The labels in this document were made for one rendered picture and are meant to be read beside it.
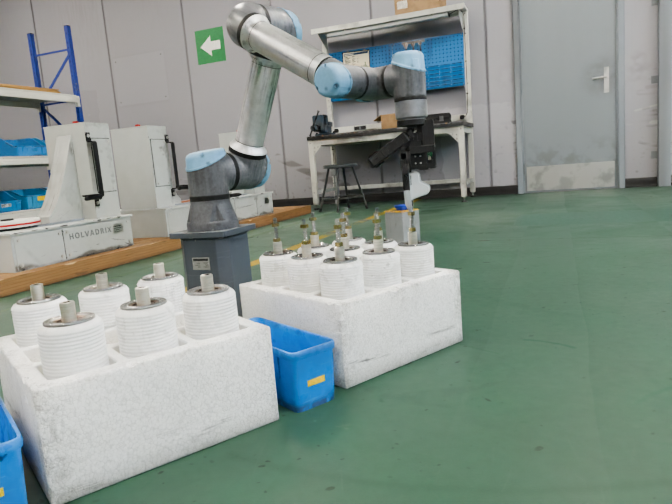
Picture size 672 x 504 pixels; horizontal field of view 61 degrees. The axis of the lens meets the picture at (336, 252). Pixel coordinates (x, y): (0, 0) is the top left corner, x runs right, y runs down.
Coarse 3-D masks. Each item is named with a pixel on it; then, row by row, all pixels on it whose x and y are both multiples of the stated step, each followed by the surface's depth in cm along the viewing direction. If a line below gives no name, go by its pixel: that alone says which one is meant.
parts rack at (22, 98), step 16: (64, 32) 630; (32, 48) 650; (32, 64) 654; (64, 64) 641; (0, 96) 592; (16, 96) 567; (32, 96) 584; (48, 96) 602; (64, 96) 622; (48, 112) 661; (80, 112) 643; (0, 160) 549; (16, 160) 565; (32, 160) 582; (48, 160) 601
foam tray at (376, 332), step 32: (256, 288) 138; (288, 288) 137; (384, 288) 126; (416, 288) 130; (448, 288) 137; (288, 320) 130; (320, 320) 121; (352, 320) 118; (384, 320) 124; (416, 320) 130; (448, 320) 138; (352, 352) 118; (384, 352) 124; (416, 352) 131; (352, 384) 119
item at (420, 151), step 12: (408, 120) 131; (420, 120) 132; (432, 120) 132; (408, 132) 134; (420, 132) 134; (432, 132) 132; (408, 144) 134; (420, 144) 134; (432, 144) 133; (408, 156) 133; (420, 156) 133; (432, 156) 136; (420, 168) 134
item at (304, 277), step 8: (288, 264) 132; (296, 264) 130; (304, 264) 129; (312, 264) 129; (288, 272) 133; (296, 272) 130; (304, 272) 129; (312, 272) 129; (296, 280) 130; (304, 280) 130; (312, 280) 130; (296, 288) 131; (304, 288) 130; (312, 288) 130; (320, 288) 131
